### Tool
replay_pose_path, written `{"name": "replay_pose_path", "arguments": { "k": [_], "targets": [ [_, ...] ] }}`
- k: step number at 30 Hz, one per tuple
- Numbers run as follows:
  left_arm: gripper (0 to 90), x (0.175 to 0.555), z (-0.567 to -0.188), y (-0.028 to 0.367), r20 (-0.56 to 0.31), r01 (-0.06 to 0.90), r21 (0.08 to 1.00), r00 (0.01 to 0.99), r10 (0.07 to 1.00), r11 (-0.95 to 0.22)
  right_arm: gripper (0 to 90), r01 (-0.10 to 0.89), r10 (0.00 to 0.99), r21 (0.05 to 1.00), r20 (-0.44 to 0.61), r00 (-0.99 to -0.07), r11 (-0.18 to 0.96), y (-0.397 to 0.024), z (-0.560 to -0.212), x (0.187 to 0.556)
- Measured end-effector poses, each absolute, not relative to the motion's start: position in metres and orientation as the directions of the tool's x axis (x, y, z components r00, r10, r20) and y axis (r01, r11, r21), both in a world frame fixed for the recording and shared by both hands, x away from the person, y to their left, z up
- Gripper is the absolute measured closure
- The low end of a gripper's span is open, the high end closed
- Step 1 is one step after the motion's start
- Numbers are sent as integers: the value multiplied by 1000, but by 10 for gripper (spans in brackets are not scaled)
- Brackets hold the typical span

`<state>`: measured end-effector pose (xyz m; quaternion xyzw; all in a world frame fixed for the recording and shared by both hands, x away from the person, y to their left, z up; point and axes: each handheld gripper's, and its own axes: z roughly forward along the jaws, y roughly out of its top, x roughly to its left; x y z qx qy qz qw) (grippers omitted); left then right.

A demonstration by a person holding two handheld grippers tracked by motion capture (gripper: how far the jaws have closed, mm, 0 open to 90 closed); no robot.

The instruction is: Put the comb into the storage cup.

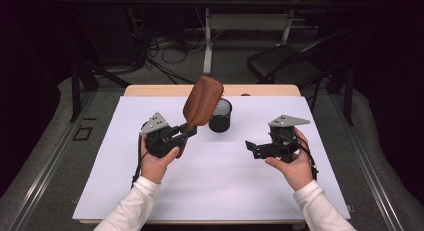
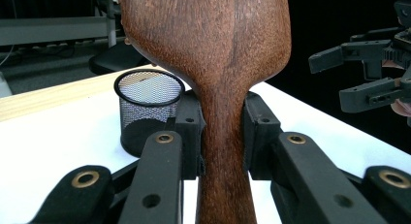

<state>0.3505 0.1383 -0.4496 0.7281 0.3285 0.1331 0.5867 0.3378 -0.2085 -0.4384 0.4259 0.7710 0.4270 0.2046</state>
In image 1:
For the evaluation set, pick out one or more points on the black horizontal metal bar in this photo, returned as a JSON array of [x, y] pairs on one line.
[[166, 3]]

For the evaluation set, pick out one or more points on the black square floor socket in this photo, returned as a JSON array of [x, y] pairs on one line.
[[76, 137]]

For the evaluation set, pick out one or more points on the black mesh pen cup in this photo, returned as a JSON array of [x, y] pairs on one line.
[[220, 122]]

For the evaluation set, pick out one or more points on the person's left hand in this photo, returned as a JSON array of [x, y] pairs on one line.
[[155, 167]]

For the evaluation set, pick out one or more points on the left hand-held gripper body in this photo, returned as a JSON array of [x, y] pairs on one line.
[[160, 141]]

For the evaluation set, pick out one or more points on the black folding chair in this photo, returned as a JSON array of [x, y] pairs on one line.
[[283, 62]]

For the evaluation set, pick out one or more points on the white board table cover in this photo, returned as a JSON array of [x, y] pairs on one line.
[[216, 191]]

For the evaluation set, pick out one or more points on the black metal stand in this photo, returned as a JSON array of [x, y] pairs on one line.
[[75, 91], [348, 97]]

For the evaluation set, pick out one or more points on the brown wooden hairbrush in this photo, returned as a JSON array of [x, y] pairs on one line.
[[203, 101]]

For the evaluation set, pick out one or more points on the metal floor rail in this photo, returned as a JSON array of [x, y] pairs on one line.
[[366, 164], [50, 164]]

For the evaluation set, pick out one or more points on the white-legged desk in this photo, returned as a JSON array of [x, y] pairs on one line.
[[246, 21]]

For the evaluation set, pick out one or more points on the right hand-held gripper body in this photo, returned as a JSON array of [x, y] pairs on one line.
[[283, 137]]

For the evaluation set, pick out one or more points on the person's right hand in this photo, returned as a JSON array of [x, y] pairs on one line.
[[300, 171]]

